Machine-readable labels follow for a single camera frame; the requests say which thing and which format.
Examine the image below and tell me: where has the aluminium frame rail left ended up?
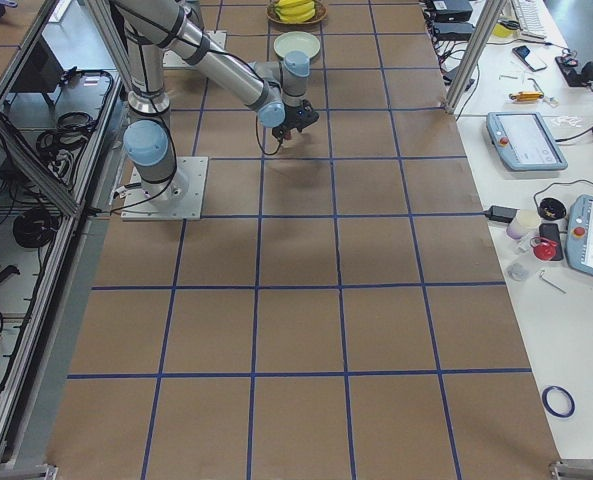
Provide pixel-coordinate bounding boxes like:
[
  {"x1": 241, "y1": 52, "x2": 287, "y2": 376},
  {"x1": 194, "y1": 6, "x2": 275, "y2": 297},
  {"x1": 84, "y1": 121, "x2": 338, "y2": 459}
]
[{"x1": 0, "y1": 1, "x2": 127, "y2": 478}]

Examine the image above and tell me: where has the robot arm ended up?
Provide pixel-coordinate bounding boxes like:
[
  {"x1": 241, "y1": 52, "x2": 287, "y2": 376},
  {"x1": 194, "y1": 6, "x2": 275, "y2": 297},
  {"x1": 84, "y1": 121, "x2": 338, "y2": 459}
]
[{"x1": 112, "y1": 1, "x2": 319, "y2": 199}]

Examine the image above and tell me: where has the teach pendant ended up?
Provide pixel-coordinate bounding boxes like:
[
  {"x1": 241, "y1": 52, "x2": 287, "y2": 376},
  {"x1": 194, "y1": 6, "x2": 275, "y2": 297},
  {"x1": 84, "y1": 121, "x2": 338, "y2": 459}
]
[
  {"x1": 565, "y1": 195, "x2": 593, "y2": 276},
  {"x1": 486, "y1": 112, "x2": 568, "y2": 171}
]

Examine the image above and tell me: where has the red emergency button box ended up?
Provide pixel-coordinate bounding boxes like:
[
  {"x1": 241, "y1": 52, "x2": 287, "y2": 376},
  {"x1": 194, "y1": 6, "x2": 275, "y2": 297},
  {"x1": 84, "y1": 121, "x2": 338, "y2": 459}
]
[{"x1": 533, "y1": 223, "x2": 564, "y2": 261}]

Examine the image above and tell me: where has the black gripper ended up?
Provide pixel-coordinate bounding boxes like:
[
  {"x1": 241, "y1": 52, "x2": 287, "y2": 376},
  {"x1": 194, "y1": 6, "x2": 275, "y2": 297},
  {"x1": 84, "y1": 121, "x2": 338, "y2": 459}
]
[{"x1": 272, "y1": 99, "x2": 319, "y2": 138}]

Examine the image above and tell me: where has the white cup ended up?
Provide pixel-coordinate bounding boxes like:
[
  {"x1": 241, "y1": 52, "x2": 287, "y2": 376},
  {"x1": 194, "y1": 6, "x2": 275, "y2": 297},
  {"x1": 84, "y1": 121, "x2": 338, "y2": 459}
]
[{"x1": 505, "y1": 209, "x2": 541, "y2": 240}]

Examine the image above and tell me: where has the blue tape roll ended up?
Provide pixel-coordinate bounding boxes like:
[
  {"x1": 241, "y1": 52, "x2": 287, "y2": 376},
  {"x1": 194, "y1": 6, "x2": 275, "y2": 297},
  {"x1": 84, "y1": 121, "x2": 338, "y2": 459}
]
[{"x1": 541, "y1": 385, "x2": 576, "y2": 419}]

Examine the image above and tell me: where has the pale green plate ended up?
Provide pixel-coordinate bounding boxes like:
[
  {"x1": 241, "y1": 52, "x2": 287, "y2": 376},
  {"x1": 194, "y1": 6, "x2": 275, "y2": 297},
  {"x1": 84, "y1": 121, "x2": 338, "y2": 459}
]
[{"x1": 273, "y1": 31, "x2": 320, "y2": 60}]

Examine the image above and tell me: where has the black small bowl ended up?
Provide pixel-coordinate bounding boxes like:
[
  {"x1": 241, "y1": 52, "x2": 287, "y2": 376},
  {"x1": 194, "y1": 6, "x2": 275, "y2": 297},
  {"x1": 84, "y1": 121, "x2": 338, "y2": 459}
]
[{"x1": 537, "y1": 197, "x2": 567, "y2": 221}]

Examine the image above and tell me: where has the black power brick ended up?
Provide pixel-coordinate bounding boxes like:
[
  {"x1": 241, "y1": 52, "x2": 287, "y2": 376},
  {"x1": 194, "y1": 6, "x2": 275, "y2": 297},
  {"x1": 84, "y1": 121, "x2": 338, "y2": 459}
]
[{"x1": 483, "y1": 205, "x2": 518, "y2": 224}]

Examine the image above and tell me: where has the brown wicker basket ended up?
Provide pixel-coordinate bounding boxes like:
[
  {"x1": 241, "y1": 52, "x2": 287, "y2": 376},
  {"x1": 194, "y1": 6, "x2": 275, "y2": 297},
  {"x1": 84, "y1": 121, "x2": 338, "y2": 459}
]
[{"x1": 266, "y1": 3, "x2": 327, "y2": 26}]

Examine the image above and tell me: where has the yellow handled tool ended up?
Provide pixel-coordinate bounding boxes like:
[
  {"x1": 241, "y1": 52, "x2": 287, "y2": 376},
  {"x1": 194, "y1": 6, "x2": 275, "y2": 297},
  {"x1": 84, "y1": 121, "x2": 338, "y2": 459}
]
[{"x1": 508, "y1": 91, "x2": 544, "y2": 103}]

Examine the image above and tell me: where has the smartphone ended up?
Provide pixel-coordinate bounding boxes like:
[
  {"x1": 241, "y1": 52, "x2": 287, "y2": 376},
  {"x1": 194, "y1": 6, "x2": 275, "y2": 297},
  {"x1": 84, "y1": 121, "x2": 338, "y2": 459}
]
[{"x1": 512, "y1": 45, "x2": 547, "y2": 72}]

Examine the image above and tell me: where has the allen key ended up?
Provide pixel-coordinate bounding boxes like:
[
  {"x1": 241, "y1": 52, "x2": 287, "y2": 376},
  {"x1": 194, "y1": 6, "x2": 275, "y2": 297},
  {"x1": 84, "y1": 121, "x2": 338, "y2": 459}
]
[{"x1": 538, "y1": 269, "x2": 567, "y2": 294}]

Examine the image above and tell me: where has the aluminium frame post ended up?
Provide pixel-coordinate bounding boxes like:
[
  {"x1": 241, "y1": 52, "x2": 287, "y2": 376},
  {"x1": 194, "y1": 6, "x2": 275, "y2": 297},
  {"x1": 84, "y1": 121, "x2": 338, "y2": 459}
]
[{"x1": 444, "y1": 0, "x2": 505, "y2": 114}]

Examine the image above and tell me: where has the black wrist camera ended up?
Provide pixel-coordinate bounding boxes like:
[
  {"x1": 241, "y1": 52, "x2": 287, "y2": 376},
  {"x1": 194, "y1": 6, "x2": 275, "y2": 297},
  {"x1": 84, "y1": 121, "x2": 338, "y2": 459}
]
[{"x1": 295, "y1": 99, "x2": 320, "y2": 132}]

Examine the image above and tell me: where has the yellow banana bunch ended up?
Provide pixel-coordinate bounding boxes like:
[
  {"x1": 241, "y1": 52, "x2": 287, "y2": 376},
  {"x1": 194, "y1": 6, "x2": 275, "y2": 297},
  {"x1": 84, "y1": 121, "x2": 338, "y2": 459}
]
[{"x1": 270, "y1": 0, "x2": 315, "y2": 13}]

